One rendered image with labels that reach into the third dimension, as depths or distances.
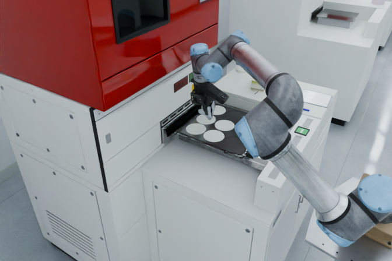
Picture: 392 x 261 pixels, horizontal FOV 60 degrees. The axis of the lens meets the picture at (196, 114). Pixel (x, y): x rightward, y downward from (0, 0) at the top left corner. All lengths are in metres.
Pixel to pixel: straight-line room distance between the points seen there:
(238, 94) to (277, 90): 0.86
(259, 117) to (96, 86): 0.55
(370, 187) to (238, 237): 0.58
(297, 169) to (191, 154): 0.71
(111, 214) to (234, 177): 0.56
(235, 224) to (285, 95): 0.65
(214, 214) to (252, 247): 0.20
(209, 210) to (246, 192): 0.17
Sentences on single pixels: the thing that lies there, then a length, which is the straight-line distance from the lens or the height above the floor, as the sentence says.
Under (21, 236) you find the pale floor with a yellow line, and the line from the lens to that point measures 2.61.
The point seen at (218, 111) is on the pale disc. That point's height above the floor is 0.90.
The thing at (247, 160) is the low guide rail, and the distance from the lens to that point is 1.58.
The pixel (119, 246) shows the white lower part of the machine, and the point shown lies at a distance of 1.75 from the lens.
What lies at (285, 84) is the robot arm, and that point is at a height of 1.39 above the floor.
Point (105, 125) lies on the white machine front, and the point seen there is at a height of 1.13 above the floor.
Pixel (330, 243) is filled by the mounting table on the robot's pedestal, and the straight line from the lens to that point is 1.37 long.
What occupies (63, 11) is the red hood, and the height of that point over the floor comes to 1.56.
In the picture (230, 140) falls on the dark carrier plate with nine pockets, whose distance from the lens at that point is 1.61.
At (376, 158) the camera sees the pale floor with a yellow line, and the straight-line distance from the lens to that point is 3.31.
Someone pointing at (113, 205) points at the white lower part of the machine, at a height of 0.74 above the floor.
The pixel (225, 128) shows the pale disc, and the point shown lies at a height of 0.90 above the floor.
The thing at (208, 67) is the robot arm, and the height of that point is 1.33.
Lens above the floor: 1.84
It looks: 31 degrees down
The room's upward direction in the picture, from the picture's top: straight up
